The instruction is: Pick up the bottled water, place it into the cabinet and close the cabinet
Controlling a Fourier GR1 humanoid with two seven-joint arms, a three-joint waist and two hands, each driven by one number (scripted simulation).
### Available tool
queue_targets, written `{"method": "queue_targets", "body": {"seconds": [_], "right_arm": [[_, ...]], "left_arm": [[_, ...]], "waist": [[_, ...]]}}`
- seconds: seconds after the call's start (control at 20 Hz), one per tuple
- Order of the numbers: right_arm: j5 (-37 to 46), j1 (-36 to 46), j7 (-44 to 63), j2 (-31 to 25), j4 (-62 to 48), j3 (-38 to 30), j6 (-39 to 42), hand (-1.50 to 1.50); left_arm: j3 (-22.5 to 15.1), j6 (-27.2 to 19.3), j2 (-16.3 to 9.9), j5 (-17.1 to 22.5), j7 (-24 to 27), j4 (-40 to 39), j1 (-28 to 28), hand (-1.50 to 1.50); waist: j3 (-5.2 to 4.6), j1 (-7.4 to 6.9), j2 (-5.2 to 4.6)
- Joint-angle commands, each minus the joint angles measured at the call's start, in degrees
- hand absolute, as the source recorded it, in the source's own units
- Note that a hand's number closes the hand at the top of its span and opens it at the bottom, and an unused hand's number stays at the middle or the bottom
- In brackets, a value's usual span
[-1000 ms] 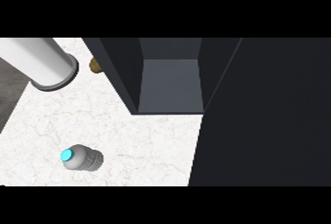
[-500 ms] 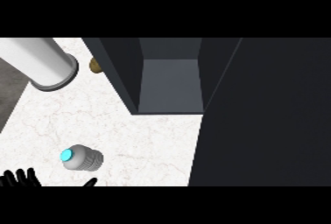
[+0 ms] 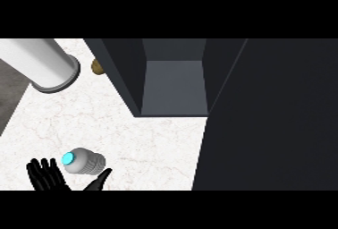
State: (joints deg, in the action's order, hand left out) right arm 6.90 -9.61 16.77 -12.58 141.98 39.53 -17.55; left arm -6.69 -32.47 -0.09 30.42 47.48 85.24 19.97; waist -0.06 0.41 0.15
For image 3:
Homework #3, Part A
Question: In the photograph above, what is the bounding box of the clear water bottle, cyan cap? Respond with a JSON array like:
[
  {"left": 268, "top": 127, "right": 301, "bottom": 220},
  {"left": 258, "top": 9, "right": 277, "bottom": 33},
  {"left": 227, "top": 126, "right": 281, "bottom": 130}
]
[{"left": 60, "top": 147, "right": 106, "bottom": 175}]

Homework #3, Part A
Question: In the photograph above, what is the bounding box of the small brown round object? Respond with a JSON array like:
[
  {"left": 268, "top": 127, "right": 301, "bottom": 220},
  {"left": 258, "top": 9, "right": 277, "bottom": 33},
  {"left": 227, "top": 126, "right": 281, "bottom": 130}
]
[{"left": 90, "top": 58, "right": 106, "bottom": 76}]

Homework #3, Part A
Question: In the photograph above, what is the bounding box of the white cylinder with grey rim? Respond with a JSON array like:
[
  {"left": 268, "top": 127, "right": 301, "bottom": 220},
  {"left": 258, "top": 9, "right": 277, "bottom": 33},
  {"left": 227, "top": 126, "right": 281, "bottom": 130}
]
[{"left": 0, "top": 38, "right": 81, "bottom": 94}]

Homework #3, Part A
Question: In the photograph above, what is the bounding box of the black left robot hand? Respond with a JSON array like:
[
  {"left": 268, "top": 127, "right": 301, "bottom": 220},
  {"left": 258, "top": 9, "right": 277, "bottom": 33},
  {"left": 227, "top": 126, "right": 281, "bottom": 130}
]
[{"left": 25, "top": 157, "right": 113, "bottom": 191}]

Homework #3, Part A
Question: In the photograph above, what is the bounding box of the dark grey cabinet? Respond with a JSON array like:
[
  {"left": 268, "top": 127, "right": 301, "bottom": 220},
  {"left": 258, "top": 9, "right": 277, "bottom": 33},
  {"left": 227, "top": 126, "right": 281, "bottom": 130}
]
[{"left": 82, "top": 38, "right": 247, "bottom": 118}]

